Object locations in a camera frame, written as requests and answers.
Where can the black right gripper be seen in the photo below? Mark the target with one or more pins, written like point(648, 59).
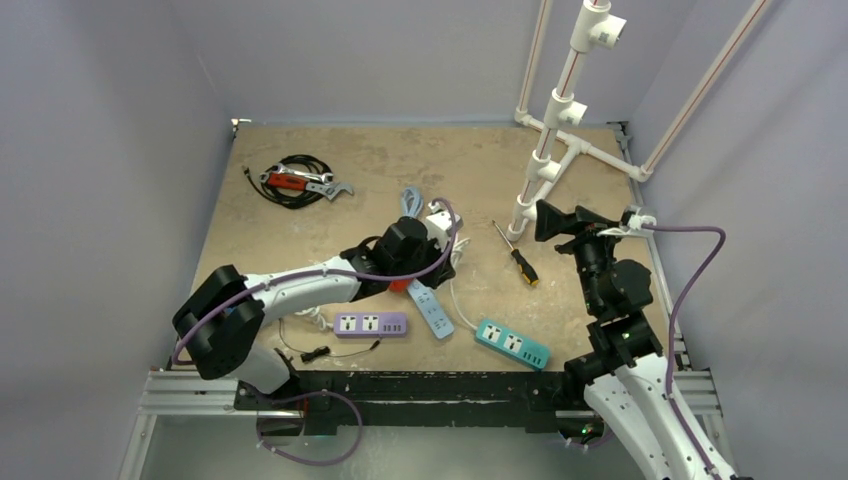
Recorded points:
point(577, 232)

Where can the red cube socket adapter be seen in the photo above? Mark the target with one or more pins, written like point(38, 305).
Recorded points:
point(399, 286)

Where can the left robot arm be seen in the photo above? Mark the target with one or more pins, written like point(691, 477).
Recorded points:
point(219, 323)

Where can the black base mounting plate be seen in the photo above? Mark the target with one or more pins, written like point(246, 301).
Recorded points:
point(322, 401)

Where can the red handled adjustable wrench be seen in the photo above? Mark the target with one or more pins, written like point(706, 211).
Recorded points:
point(284, 177)

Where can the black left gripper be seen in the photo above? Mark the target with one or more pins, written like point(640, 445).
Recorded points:
point(436, 277)

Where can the light blue power strip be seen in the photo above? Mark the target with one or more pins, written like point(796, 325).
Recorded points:
point(431, 310)

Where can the teal power strip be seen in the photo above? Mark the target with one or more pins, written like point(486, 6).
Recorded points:
point(518, 347)

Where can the yellow black screwdriver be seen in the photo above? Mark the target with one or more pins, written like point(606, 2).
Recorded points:
point(527, 272)

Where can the white cube power socket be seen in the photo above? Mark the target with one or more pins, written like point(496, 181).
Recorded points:
point(440, 227)

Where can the purple power strip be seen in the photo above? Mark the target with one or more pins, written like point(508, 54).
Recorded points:
point(370, 325)

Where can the white PVC pipe frame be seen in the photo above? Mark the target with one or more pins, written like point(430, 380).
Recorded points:
point(596, 27)

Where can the aluminium frame rail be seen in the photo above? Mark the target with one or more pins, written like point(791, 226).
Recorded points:
point(186, 394)

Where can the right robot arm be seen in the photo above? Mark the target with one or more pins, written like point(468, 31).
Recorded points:
point(627, 379)

